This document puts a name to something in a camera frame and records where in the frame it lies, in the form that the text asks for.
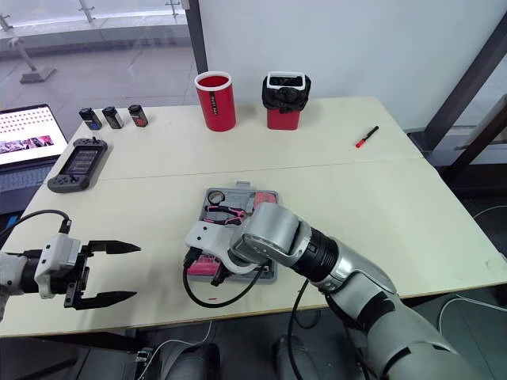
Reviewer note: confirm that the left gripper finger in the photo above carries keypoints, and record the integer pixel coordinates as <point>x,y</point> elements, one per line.
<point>219,278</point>

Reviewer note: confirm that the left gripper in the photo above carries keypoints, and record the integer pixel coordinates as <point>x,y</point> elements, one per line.
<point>79,273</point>

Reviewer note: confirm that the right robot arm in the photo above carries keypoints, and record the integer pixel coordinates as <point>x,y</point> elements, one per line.
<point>356,285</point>

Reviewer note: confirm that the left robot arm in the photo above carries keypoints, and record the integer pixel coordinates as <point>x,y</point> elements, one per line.
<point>10,273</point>

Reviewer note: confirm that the pink and black pliers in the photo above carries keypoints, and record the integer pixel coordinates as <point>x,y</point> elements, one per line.
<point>226,213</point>

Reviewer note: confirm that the black tape roll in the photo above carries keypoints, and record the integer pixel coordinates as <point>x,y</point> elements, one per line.
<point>216,196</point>

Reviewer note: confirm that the grey tool case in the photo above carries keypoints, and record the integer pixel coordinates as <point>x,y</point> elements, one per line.
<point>237,196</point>

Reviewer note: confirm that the pink tape measure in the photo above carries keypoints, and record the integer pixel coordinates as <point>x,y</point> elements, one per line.
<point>266,198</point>

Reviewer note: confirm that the pink bit holder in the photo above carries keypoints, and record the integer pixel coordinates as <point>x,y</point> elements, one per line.
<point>204,265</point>

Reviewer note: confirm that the grey handheld game console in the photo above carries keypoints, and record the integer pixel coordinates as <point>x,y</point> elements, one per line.
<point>79,164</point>

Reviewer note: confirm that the small black bottle grey label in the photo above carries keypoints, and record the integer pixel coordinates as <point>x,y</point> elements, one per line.
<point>113,118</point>

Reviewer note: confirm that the small black bottle blue label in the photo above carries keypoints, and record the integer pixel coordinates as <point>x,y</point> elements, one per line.
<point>91,118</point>

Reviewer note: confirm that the small black bottle red label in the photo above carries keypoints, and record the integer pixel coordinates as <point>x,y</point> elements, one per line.
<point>138,116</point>

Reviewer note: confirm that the laptop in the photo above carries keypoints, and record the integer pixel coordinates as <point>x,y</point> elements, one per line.
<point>24,134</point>

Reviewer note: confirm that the red cylindrical cup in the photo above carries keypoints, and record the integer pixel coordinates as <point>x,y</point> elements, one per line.
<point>218,107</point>

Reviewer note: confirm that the red bin with black bag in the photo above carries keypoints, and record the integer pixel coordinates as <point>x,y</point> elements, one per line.
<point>283,107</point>

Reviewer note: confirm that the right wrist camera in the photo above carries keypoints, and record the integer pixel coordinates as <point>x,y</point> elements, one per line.
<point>208,237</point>

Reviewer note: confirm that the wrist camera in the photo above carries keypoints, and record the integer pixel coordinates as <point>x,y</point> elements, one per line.
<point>55,257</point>
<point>208,237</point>

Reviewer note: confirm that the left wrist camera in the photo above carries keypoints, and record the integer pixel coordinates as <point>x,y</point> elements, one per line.
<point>55,257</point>

